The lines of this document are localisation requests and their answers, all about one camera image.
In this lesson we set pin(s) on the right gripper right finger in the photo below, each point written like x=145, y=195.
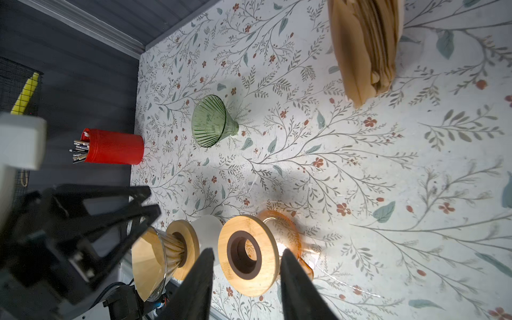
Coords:
x=300, y=299

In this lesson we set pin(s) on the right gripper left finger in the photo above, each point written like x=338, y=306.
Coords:
x=192, y=300

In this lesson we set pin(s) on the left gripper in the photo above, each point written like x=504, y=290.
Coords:
x=42, y=275

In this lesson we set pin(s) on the clear grey glass dripper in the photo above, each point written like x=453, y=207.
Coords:
x=173, y=253

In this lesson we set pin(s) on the orange glass pitcher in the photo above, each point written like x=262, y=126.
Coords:
x=286, y=236

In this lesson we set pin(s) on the green glass dripper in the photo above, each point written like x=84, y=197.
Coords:
x=211, y=122

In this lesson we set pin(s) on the single brown paper filter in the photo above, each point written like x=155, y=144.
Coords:
x=148, y=265

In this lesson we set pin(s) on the brown paper coffee filters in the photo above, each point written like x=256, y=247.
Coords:
x=365, y=37

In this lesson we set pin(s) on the red ribbed utensil cup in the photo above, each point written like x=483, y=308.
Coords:
x=108, y=147

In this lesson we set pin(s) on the white frosted mug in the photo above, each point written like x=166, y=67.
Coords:
x=208, y=229

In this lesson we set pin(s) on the yellow highlighter in basket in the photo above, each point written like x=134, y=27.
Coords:
x=26, y=94

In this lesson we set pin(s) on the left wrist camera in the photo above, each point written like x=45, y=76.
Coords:
x=23, y=144

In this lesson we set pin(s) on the black wire wall basket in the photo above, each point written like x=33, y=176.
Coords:
x=13, y=78

